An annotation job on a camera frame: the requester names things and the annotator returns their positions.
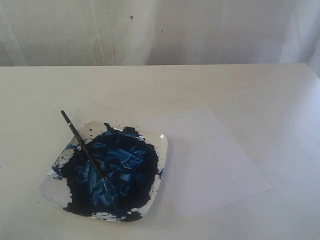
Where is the black paintbrush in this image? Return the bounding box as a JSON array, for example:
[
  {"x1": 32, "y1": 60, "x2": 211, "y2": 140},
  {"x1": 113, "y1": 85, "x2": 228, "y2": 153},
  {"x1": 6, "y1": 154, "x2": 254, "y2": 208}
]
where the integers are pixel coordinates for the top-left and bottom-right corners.
[{"x1": 60, "y1": 110, "x2": 111, "y2": 194}]

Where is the white square plate blue paint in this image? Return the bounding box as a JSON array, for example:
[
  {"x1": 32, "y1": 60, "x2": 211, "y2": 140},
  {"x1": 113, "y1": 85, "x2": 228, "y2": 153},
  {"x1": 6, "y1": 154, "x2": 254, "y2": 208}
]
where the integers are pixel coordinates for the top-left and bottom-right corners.
[{"x1": 39, "y1": 121, "x2": 168, "y2": 222}]

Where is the white paper sheet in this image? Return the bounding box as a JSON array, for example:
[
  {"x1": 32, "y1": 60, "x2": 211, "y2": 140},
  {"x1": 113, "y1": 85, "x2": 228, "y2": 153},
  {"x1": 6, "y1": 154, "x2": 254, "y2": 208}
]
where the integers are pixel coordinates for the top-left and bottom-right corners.
[{"x1": 139, "y1": 109, "x2": 272, "y2": 218}]

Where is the white backdrop curtain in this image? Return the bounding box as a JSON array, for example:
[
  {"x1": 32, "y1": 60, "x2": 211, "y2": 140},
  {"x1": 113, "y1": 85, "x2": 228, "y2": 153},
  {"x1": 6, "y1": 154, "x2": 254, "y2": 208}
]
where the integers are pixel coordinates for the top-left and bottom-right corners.
[{"x1": 0, "y1": 0, "x2": 320, "y2": 72}]

